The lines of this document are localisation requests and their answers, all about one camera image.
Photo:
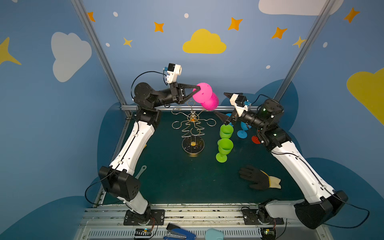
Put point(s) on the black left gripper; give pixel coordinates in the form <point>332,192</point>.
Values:
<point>174,92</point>

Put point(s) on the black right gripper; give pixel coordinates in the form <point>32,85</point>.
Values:
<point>236,113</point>

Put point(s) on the pink wine glass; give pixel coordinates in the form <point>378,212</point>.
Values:
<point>206,97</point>

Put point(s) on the green wine glass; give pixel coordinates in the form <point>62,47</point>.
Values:
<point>225,146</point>
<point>226,131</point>

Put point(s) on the blue wine glass front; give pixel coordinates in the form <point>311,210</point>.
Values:
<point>243,132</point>

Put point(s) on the red wine glass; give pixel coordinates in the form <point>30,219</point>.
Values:
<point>255,140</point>

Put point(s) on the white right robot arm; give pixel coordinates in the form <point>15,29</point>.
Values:
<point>321,202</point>

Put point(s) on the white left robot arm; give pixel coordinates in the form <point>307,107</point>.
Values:
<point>118,179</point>

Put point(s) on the black work glove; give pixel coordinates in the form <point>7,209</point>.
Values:
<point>259,179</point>

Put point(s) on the grey white brush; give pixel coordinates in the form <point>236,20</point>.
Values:
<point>143,168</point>

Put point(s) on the light teal plastic object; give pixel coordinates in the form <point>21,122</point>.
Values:
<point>213,234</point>

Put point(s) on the small right circuit board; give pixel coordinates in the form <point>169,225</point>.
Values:
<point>268,234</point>

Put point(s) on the blue stapler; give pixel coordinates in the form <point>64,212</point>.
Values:
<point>174,232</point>

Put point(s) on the small green circuit board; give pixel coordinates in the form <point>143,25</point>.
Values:
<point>142,233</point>

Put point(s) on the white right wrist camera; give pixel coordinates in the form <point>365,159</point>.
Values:
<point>241,103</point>

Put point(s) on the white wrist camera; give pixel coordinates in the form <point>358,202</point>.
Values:
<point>173,71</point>
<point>241,103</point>

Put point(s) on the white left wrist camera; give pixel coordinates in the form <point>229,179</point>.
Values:
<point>173,71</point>

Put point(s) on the aluminium back frame rail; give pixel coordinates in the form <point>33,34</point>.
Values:
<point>180,107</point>

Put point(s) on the gold wire wine glass rack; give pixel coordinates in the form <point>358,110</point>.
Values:
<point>192,128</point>

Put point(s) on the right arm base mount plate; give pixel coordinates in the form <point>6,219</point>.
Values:
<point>255,216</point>

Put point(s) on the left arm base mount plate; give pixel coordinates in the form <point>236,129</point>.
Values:
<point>149,218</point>

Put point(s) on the aluminium left frame post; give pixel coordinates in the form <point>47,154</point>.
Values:
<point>88,26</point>

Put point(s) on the aluminium frame post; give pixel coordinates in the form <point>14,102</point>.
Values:
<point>311,38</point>
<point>88,26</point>

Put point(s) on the aluminium right frame post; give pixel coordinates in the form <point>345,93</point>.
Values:
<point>311,38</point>

